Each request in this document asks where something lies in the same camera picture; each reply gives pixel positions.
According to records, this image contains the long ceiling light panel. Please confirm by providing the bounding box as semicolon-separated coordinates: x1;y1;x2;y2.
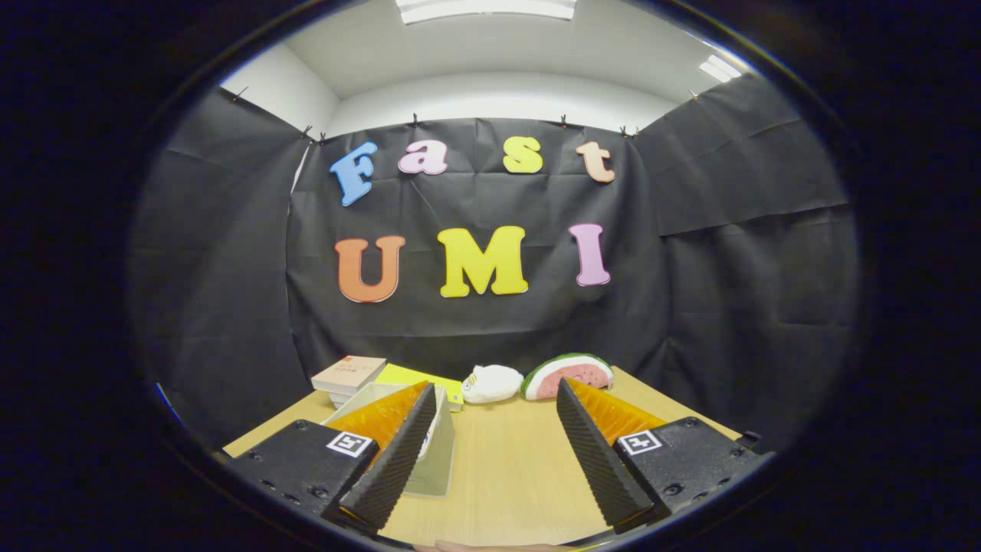
396;0;577;25

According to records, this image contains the white plush toy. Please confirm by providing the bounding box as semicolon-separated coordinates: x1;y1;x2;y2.
461;364;525;405

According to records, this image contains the beige book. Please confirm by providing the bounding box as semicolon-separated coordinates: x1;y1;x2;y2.
311;356;388;396

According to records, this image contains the beige fabric storage box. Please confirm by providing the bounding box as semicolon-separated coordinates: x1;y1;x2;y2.
322;382;457;498

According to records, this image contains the white canvas shoe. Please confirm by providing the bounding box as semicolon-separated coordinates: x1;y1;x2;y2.
418;406;443;461

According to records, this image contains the small ceiling light panel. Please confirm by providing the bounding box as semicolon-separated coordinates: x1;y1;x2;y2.
699;54;743;84

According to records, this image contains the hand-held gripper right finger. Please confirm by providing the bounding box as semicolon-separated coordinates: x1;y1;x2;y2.
556;377;775;535

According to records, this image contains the yellow book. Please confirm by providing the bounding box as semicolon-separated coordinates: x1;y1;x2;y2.
374;363;465;412

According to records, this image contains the watermelon slice plush toy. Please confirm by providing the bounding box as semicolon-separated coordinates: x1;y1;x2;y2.
522;353;615;401

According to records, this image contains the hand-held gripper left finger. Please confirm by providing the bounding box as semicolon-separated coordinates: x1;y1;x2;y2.
228;381;438;535

